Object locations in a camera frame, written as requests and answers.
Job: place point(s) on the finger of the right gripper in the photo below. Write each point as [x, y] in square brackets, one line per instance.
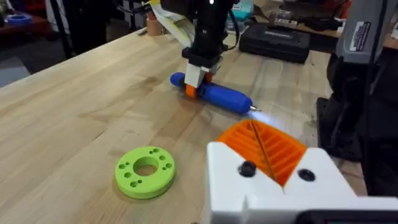
[210, 77]
[194, 76]

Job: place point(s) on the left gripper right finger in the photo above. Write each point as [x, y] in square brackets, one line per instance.
[317, 174]

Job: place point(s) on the black tool case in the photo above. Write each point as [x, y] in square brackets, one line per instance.
[273, 43]

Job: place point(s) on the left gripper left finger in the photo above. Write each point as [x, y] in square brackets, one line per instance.
[225, 174]

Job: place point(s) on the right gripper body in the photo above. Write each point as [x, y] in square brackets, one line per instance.
[208, 34]

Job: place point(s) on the green disc with holes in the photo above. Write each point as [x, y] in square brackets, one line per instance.
[155, 183]

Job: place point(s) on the teal box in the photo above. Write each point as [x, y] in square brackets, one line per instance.
[242, 11]

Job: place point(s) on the brown tape roll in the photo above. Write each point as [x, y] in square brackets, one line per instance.
[154, 28]

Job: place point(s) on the blue tape roll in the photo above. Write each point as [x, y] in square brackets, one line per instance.
[18, 20]

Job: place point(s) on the blue electric screwdriver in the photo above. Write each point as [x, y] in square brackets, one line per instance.
[225, 98]

